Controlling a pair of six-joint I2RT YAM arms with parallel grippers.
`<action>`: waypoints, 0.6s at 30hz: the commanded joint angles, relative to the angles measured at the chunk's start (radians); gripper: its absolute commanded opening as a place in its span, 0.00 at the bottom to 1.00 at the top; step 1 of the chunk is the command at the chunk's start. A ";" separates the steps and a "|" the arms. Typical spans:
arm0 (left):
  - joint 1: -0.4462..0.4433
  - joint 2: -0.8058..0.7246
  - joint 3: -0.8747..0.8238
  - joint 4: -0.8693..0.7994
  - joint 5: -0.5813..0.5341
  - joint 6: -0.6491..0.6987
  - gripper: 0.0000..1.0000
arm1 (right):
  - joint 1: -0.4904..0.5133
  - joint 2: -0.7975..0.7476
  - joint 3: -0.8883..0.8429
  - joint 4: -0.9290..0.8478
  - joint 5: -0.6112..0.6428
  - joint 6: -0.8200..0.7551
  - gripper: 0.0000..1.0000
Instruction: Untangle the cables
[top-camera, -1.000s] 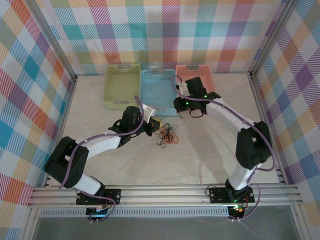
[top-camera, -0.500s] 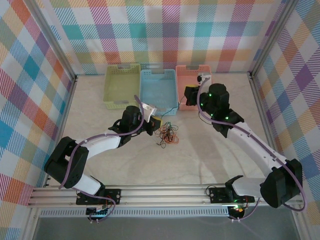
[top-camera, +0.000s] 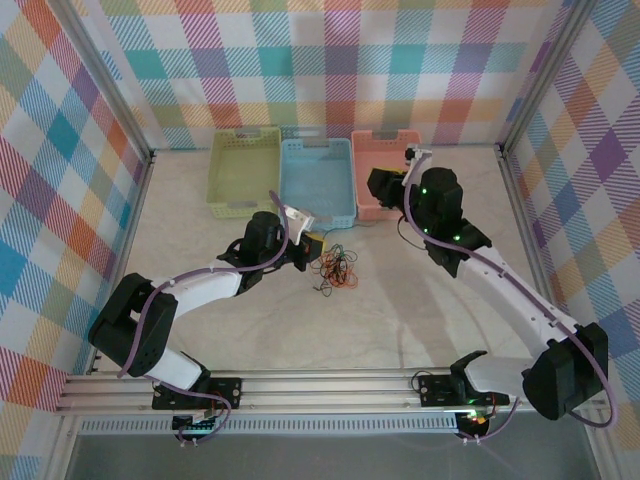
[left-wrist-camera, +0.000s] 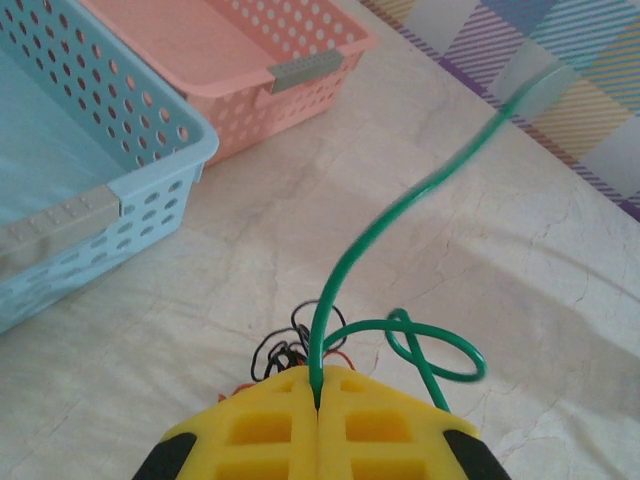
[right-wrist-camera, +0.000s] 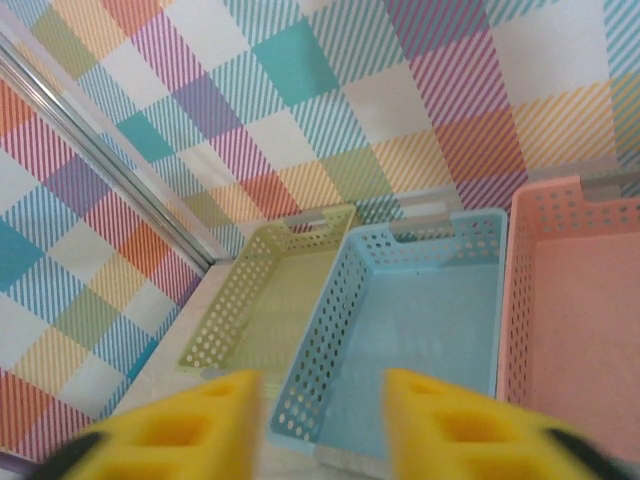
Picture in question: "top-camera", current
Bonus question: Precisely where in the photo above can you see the pink perforated plastic basket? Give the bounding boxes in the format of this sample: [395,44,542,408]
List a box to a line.
[351,129,422,222]

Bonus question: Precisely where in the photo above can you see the blue perforated plastic basket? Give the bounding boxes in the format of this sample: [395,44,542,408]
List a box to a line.
[278,137,359,231]

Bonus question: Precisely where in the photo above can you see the green perforated plastic basket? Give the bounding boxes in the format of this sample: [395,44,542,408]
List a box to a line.
[204,126,284,220]

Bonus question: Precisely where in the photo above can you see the thin black wrist wire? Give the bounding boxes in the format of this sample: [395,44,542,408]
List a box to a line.
[397,215,427,250]

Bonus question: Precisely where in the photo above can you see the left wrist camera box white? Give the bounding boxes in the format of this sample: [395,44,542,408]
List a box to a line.
[284,205,319,246]

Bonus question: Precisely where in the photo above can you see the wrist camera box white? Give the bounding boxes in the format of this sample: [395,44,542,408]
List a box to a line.
[403,143,435,176]
[284,205,319,246]

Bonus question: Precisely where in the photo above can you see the green cable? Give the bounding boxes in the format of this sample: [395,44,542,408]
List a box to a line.
[327,243,359,266]

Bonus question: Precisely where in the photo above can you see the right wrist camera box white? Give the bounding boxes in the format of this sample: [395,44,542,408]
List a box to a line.
[403,143,435,176]

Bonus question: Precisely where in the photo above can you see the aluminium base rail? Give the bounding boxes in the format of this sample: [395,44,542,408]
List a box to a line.
[53,368,610,417]

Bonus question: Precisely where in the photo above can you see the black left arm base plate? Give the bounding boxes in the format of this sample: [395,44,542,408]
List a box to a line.
[151,376,244,412]

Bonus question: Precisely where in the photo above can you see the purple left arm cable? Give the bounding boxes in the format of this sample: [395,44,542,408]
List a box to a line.
[117,189,296,446]

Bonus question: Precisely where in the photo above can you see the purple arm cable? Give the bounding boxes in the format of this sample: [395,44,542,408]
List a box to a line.
[117,189,296,446]
[403,152,620,444]

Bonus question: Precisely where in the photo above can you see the grey slotted cable duct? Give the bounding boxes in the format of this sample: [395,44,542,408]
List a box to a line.
[77,417,461,435]

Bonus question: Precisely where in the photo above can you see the aluminium frame post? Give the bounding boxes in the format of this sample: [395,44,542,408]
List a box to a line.
[497,0,601,154]
[49,0,156,156]

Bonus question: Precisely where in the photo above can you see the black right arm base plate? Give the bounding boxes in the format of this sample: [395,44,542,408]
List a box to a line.
[416,372,511,409]

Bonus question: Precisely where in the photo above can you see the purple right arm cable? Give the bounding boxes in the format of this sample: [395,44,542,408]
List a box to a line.
[403,152,620,444]

